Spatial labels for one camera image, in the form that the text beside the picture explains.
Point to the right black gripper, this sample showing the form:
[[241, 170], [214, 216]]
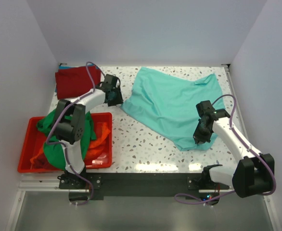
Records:
[[202, 135]]

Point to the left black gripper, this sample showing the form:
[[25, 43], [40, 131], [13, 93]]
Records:
[[115, 96]]

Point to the teal t shirt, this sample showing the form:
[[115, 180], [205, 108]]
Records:
[[167, 105]]

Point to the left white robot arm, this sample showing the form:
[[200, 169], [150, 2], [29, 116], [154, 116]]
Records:
[[68, 127]]

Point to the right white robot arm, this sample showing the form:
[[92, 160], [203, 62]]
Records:
[[254, 173]]

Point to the folded dark red t shirt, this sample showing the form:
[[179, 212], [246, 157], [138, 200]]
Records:
[[71, 83]]

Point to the orange t shirt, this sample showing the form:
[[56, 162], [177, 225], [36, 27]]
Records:
[[100, 132]]

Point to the folded blue t shirt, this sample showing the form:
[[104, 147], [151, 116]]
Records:
[[64, 68]]

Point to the green t shirt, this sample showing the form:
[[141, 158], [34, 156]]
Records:
[[54, 153]]

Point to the red plastic bin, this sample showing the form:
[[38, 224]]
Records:
[[100, 157]]

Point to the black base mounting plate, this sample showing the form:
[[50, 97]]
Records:
[[136, 185]]

